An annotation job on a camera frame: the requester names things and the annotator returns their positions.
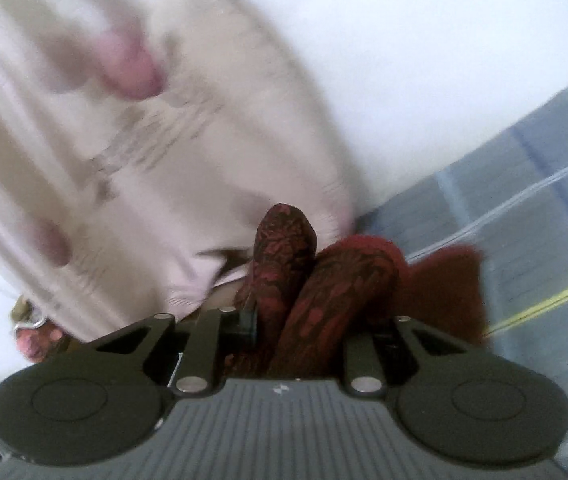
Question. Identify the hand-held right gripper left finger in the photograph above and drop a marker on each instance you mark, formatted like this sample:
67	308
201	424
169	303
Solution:
239	328

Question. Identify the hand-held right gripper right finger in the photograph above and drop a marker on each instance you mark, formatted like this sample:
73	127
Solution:
364	356

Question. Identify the maroon knit sweater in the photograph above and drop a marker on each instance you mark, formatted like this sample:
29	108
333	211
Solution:
334	290

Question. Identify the pink floral object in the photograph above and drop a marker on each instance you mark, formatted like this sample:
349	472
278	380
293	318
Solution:
38	332

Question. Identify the blue plaid bed sheet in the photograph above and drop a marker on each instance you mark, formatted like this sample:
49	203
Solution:
529	240

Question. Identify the beige leaf print curtain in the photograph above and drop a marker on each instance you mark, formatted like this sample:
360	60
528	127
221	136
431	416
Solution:
128	150

